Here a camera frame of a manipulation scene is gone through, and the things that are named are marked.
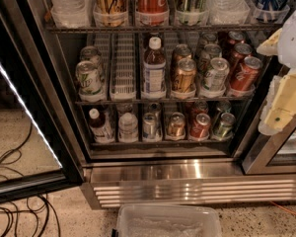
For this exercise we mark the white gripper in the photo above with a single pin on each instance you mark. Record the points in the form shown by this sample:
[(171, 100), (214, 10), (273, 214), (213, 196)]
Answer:
[(294, 41)]

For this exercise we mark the green can bottom shelf front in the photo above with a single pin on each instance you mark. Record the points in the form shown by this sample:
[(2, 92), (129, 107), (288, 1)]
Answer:
[(223, 127)]

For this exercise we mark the red can middle front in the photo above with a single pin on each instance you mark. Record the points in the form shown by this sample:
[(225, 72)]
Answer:
[(246, 73)]

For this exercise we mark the red can middle rear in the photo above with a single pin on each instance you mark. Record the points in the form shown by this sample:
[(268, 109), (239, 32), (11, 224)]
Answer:
[(232, 38)]

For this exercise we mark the green can bottom shelf rear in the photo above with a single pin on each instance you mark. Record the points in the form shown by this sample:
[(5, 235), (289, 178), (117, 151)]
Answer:
[(222, 107)]

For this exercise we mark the red can bottom shelf rear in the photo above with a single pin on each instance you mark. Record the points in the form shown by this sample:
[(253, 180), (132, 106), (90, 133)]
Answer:
[(199, 107)]

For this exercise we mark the water bottle top shelf right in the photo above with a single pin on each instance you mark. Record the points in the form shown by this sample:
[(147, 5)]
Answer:
[(227, 12)]

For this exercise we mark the water bottle shelf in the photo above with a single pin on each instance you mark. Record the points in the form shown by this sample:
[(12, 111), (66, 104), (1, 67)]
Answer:
[(70, 13), (124, 108), (227, 12), (128, 128)]

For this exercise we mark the gold can middle front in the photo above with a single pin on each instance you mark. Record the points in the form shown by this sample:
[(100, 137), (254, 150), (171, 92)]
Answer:
[(184, 75)]

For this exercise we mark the red can bottom shelf front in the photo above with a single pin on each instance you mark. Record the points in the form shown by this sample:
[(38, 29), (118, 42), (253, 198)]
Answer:
[(200, 126)]

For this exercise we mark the gold can middle rear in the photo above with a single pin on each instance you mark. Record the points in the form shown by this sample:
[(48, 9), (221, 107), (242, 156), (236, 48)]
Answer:
[(181, 50)]

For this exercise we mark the gold can bottom shelf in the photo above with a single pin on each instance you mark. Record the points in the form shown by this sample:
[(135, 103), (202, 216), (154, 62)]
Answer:
[(176, 125)]

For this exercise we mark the gold can shelf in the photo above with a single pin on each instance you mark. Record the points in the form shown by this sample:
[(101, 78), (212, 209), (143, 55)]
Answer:
[(176, 125), (110, 13)]

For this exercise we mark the brown tea bottle middle shelf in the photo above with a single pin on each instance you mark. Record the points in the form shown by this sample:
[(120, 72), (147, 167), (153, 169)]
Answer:
[(154, 65)]

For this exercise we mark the silver can bottom shelf rear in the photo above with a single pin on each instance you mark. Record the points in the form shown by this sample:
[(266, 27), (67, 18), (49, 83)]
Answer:
[(155, 108)]

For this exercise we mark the silver can shelf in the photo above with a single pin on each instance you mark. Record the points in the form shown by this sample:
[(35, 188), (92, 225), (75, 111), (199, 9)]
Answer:
[(149, 126), (155, 108)]

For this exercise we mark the silver can bottom shelf front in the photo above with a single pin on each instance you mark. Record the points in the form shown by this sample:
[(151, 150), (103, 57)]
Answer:
[(149, 126)]

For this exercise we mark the empty white shelf tray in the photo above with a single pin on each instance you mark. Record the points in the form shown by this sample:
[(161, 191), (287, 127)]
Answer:
[(123, 73)]

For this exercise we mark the water bottle bottom shelf front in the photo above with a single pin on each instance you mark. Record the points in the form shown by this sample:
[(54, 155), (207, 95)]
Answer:
[(128, 128)]

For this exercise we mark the water bottle bottom shelf rear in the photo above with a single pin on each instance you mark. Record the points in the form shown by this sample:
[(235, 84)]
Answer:
[(124, 108)]

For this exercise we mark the stainless fridge base grille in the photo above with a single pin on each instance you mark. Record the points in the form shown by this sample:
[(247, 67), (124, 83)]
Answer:
[(192, 181)]

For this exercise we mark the gold can top shelf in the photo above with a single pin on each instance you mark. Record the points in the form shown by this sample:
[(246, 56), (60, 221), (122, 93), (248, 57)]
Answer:
[(110, 13)]

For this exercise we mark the brown drink bottle bottom shelf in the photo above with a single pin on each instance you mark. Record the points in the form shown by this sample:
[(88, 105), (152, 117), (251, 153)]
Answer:
[(100, 126)]

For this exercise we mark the water bottle top shelf left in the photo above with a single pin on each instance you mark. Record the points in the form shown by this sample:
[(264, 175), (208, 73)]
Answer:
[(70, 13)]

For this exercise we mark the open glass fridge door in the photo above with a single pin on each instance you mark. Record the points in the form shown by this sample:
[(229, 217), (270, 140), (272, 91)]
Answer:
[(36, 155)]

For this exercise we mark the clear plastic bin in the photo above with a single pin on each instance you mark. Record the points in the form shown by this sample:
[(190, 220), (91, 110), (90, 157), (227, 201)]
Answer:
[(165, 220)]

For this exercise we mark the right fridge door frame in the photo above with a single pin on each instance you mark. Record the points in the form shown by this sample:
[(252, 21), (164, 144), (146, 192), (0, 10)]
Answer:
[(274, 154)]

